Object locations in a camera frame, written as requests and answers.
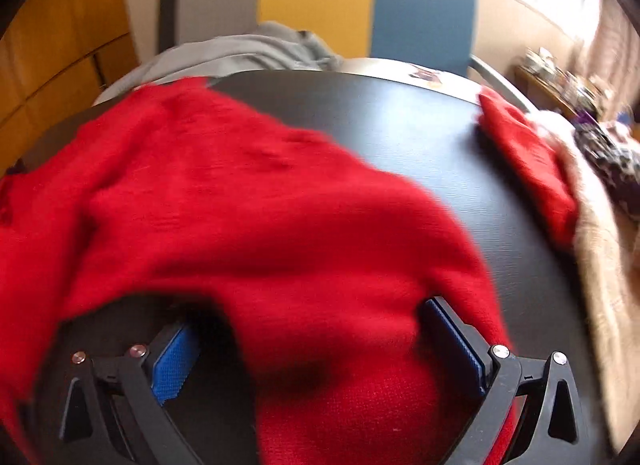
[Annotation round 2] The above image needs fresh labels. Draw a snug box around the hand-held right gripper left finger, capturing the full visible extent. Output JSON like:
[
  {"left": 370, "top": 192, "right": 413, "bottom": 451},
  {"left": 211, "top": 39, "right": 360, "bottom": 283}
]
[{"left": 59, "top": 321, "right": 202, "bottom": 465}]

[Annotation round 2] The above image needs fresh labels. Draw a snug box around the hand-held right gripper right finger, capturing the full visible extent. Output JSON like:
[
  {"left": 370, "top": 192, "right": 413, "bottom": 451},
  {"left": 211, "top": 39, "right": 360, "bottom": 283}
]
[{"left": 424, "top": 296, "right": 592, "bottom": 465}]

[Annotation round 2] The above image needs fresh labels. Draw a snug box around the red knit sweater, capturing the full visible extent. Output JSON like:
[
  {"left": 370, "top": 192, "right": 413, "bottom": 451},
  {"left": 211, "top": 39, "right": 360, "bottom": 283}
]
[{"left": 0, "top": 76, "right": 518, "bottom": 465}]

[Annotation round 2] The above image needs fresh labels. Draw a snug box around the beige fuzzy cloth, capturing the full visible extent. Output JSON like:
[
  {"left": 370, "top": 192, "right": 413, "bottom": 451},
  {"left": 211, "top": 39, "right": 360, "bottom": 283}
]
[{"left": 530, "top": 110, "right": 640, "bottom": 448}]

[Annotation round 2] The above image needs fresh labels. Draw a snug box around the small red knit cloth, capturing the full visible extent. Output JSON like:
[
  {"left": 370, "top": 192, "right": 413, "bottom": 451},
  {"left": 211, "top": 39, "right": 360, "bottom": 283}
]
[{"left": 476, "top": 87, "right": 580, "bottom": 248}]

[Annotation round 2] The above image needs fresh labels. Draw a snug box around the dark patterned cloth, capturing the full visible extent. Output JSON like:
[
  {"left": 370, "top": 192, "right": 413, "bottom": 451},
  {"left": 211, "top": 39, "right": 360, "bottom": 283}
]
[{"left": 572, "top": 117, "right": 640, "bottom": 220}]

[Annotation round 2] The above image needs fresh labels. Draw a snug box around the cluttered wooden shelf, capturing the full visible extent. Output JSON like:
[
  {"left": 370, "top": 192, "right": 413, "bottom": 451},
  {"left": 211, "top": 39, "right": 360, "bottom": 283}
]
[{"left": 514, "top": 46, "right": 617, "bottom": 118}]

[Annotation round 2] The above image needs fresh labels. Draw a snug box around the grey garment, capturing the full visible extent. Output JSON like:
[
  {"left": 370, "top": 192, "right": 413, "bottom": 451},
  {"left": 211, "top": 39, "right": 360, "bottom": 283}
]
[{"left": 92, "top": 21, "right": 347, "bottom": 106}]

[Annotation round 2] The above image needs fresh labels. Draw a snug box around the wooden cabinet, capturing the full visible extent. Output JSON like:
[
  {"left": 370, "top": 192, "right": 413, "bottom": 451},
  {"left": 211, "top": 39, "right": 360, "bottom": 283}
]
[{"left": 0, "top": 0, "right": 144, "bottom": 176}]

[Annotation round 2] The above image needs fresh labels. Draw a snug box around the pale pink curtain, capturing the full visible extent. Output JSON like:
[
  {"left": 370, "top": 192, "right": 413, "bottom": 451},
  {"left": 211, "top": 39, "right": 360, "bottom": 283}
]
[{"left": 589, "top": 0, "right": 640, "bottom": 113}]

